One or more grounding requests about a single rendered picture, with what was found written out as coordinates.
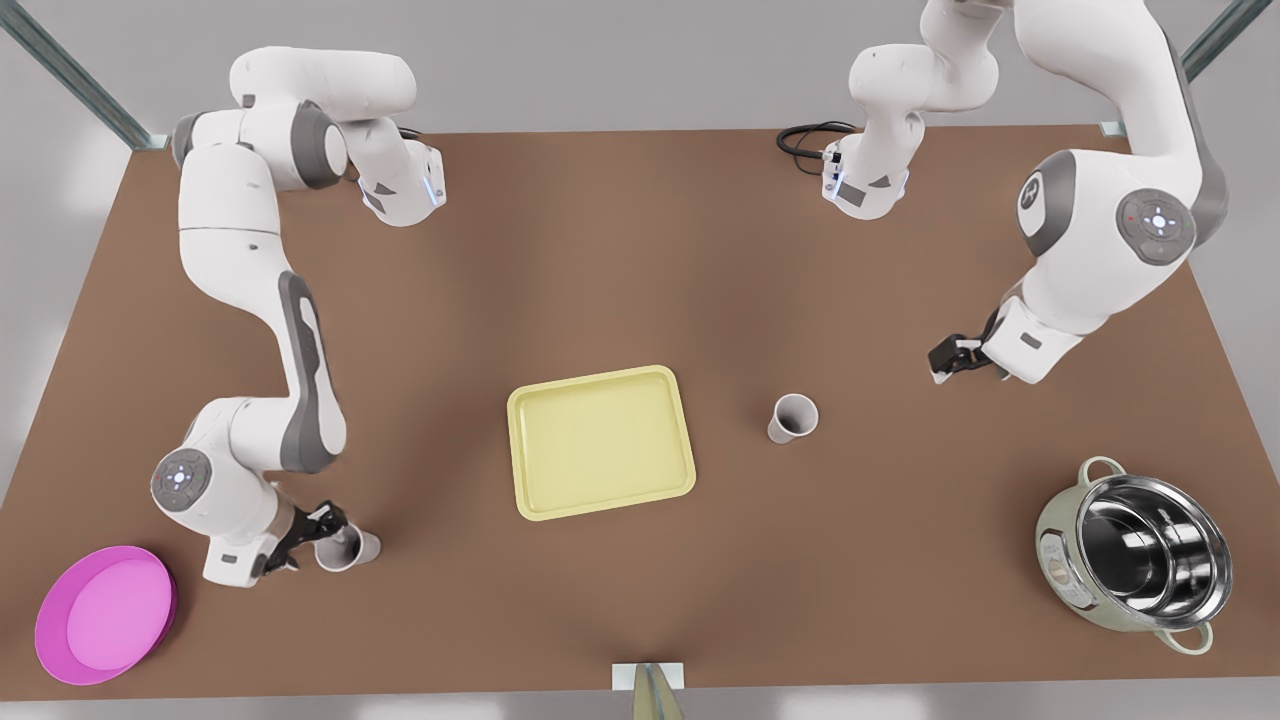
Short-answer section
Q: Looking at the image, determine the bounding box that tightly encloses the pink round plate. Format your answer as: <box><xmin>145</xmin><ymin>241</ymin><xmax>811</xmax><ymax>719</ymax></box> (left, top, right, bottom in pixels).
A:
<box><xmin>34</xmin><ymin>545</ymin><xmax>179</xmax><ymax>687</ymax></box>

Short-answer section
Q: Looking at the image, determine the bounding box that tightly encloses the yellow rectangular tray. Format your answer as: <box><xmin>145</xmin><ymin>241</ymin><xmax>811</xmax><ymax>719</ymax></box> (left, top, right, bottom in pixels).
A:
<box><xmin>506</xmin><ymin>364</ymin><xmax>697</xmax><ymax>523</ymax></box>

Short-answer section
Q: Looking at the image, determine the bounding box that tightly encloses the white IKEA cup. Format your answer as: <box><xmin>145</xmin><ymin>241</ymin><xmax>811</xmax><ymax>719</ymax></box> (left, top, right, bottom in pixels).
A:
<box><xmin>314</xmin><ymin>522</ymin><xmax>382</xmax><ymax>573</ymax></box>
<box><xmin>767</xmin><ymin>393</ymin><xmax>820</xmax><ymax>445</ymax></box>

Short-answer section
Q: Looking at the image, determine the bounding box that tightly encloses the steel pot with pale handles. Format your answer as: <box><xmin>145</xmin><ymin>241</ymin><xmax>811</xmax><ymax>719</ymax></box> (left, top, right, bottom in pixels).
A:
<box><xmin>1034</xmin><ymin>456</ymin><xmax>1235</xmax><ymax>656</ymax></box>

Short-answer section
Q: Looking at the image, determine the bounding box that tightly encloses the silver frame post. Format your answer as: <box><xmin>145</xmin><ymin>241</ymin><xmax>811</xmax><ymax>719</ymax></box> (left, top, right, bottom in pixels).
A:
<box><xmin>0</xmin><ymin>0</ymin><xmax>167</xmax><ymax>152</ymax></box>
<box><xmin>612</xmin><ymin>660</ymin><xmax>689</xmax><ymax>720</ymax></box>
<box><xmin>1099</xmin><ymin>0</ymin><xmax>1280</xmax><ymax>139</ymax></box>

